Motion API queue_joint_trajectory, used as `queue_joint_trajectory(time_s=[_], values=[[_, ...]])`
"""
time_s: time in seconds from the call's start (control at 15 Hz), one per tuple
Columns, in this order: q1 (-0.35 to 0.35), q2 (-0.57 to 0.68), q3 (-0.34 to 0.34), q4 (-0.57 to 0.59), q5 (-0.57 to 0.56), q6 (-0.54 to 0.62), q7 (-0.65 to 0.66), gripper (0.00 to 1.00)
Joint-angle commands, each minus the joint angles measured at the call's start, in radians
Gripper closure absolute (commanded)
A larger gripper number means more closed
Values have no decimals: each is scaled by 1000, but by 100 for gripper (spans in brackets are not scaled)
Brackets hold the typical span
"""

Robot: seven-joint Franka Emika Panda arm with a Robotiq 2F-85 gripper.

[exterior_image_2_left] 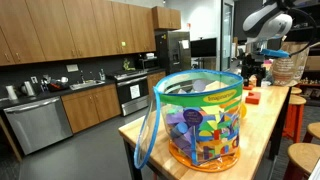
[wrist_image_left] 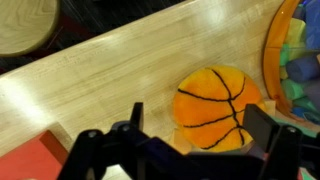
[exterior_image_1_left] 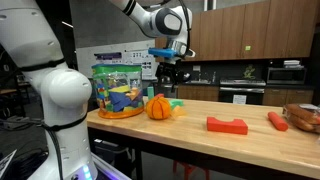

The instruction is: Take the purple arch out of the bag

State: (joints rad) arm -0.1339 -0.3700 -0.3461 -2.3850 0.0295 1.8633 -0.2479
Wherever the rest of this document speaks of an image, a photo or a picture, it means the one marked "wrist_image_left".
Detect green foam block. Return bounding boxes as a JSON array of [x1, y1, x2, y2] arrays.
[[280, 78, 306, 101]]

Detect red foam arch block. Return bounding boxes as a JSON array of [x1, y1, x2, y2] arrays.
[[0, 129, 69, 180]]

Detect rounded blue foam block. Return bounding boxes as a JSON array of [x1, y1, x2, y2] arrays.
[[304, 0, 320, 51]]

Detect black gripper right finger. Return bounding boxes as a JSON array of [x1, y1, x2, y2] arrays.
[[242, 103, 305, 180]]

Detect blue foam cylinder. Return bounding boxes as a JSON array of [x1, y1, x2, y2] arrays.
[[285, 54, 320, 84]]

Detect pale yellow foam block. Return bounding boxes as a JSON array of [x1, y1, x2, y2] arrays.
[[171, 128, 194, 155]]

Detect round wooden stool red legs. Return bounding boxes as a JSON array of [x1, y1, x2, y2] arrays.
[[0, 0, 60, 57]]

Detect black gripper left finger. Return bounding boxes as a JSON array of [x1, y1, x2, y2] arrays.
[[57, 102, 184, 180]]

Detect lime foam block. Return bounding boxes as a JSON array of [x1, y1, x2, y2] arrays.
[[283, 18, 307, 62]]

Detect orange plush basketball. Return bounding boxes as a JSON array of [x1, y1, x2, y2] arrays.
[[172, 65, 268, 153]]

